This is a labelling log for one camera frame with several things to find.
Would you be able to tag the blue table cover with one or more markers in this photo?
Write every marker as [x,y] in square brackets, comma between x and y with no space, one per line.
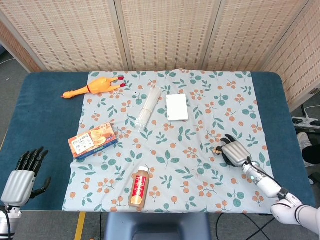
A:
[45,112]

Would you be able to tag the orange blue cookie box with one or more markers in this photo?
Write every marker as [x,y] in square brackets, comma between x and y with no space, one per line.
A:
[92,142]

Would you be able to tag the flat white box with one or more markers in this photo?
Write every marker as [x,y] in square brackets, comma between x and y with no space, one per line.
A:
[177,107]

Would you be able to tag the white shoe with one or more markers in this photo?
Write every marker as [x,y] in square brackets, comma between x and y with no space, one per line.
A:
[303,141]

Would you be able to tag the woven bamboo screen panel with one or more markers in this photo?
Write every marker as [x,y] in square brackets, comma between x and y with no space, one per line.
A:
[167,32]
[250,32]
[17,47]
[62,32]
[297,65]

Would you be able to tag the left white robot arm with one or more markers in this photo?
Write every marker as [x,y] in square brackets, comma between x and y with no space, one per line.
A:
[8,222]

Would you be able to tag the yellow floor tape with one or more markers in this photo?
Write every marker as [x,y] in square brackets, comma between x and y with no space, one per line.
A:
[80,225]

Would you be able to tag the floral printed tablecloth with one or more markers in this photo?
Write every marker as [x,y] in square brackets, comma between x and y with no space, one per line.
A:
[175,140]

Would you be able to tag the bundle of clear straws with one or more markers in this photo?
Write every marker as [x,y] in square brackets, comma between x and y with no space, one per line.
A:
[150,105]

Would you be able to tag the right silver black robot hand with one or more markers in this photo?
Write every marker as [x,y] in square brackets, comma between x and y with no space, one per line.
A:
[235,152]

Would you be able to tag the white stand base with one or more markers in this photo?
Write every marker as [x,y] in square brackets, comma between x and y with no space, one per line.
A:
[305,122]

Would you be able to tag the orange rubber chicken toy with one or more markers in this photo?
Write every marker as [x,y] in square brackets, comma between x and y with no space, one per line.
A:
[100,85]

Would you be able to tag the brown drink bottle red label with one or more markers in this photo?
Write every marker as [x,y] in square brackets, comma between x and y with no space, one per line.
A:
[138,187]

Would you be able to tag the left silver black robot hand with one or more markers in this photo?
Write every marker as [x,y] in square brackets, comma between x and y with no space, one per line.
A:
[18,182]

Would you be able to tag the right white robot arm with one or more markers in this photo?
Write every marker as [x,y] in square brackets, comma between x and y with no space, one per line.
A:
[285,200]

